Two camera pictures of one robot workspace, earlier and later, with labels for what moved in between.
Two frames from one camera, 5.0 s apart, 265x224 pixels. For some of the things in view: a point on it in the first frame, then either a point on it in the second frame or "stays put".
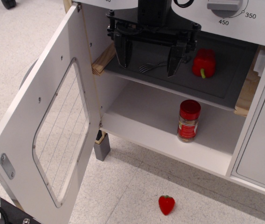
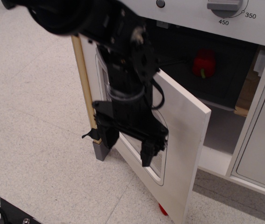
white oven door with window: [42, 150] → [171, 179]
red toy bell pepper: [204, 62] stays put
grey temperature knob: [225, 9] stays put
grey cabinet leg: [101, 145] stays put
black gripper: [153, 21] → [136, 117]
